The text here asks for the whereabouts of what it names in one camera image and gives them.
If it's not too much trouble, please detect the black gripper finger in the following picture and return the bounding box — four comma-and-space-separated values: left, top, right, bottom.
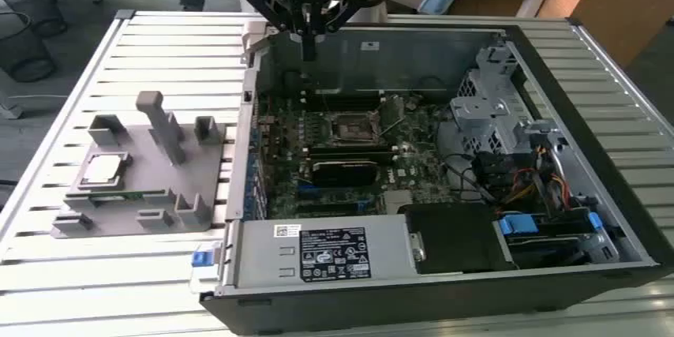
241, 0, 313, 62
309, 0, 374, 62

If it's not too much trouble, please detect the silver CPU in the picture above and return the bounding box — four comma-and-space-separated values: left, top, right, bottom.
87, 154, 127, 186

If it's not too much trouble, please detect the CPU socket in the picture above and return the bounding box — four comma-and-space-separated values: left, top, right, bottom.
327, 110, 385, 145

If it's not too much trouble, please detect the grey case latch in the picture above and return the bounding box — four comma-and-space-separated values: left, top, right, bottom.
241, 20, 271, 66

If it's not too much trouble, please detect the green motherboard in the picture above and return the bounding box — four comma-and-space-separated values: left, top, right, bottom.
251, 90, 461, 222

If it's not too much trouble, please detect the metal drive cage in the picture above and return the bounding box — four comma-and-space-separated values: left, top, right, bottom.
449, 47, 534, 156

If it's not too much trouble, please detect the black graphics card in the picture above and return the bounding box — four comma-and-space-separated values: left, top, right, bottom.
310, 159, 381, 189

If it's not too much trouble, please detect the black mesh waste bin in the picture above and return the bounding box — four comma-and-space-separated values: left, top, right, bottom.
0, 0, 69, 38
0, 12, 58, 83

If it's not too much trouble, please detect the silver chipset heatsink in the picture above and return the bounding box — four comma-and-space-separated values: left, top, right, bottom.
382, 189, 420, 214

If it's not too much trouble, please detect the grey parts rack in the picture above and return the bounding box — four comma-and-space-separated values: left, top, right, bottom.
50, 90, 229, 240

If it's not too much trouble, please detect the black expansion slot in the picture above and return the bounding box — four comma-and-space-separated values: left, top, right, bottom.
297, 201, 363, 214

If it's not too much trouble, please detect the wooden cabinet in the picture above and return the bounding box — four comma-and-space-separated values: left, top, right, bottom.
537, 0, 674, 69

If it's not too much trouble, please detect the green RAM stick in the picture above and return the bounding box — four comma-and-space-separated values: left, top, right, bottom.
87, 189, 171, 201

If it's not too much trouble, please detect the grey stand foot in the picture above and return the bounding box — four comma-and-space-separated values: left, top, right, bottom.
0, 87, 26, 120

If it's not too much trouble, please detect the silver power supply unit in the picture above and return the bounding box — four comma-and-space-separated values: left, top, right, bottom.
213, 214, 422, 298

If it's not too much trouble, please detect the blue disk carrier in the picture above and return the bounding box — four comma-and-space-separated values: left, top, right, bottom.
497, 213, 540, 236

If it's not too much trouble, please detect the black PC case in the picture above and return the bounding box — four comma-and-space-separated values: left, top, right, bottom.
198, 17, 674, 337

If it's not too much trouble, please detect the black internal cable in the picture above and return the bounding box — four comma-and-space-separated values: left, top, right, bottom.
440, 150, 501, 208

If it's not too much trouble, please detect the silver drive bracket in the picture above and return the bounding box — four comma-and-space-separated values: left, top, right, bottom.
518, 118, 624, 264

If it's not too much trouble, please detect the coloured power wire bundle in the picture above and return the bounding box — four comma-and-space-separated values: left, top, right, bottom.
497, 145, 576, 214

